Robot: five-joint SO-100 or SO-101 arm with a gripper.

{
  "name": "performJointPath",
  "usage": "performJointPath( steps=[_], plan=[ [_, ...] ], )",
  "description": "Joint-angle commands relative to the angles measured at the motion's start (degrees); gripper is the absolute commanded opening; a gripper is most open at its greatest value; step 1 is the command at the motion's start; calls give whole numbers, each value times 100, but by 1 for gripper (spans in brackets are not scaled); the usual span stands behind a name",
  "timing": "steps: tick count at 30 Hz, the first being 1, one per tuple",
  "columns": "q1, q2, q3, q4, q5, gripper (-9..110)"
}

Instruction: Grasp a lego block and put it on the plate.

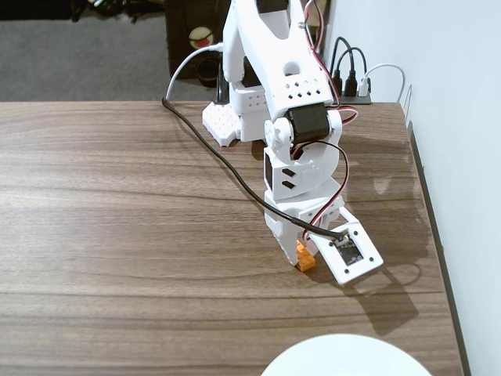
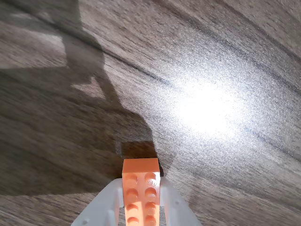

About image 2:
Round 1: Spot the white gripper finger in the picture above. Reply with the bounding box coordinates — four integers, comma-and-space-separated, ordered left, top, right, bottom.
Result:
70, 178, 124, 226
159, 176, 201, 226

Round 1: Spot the orange lego block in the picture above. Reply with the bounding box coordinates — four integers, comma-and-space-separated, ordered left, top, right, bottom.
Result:
121, 158, 162, 226

